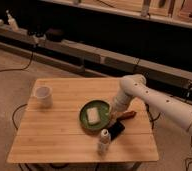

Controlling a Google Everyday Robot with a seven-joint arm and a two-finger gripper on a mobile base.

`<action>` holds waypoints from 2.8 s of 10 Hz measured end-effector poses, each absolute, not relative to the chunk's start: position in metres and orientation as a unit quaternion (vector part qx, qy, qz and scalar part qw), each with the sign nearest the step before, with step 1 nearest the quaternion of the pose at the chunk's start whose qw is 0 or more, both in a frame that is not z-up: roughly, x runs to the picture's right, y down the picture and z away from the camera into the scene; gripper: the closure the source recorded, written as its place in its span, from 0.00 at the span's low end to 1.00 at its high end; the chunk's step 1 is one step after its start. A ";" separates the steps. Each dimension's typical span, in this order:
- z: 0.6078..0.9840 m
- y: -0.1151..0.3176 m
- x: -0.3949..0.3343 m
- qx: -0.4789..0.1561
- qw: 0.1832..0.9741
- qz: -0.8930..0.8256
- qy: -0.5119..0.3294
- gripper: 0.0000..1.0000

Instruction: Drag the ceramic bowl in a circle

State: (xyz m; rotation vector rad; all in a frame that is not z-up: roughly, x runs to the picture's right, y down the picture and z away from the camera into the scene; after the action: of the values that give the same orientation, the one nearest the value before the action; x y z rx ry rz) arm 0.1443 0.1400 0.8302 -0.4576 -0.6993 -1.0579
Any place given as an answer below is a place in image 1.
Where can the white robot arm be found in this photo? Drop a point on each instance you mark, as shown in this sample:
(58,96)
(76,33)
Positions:
(131,86)

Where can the green ceramic bowl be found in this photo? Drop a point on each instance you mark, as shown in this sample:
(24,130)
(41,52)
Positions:
(103,110)

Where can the black round object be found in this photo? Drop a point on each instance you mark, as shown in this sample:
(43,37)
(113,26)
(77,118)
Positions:
(55,35)

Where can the wooden table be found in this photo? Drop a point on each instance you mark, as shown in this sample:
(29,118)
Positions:
(55,135)

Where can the translucent plastic cup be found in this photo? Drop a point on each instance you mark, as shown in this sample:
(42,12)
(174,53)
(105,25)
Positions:
(44,95)

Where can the white sponge block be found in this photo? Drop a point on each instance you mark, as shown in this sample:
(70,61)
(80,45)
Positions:
(93,116)

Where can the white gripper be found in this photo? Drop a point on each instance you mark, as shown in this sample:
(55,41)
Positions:
(120,104)

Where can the white spray bottle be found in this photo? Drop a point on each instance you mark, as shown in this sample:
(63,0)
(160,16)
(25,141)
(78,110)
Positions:
(12,22)

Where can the small white bottle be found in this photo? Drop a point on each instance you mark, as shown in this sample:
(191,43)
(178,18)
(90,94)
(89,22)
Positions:
(104,141)

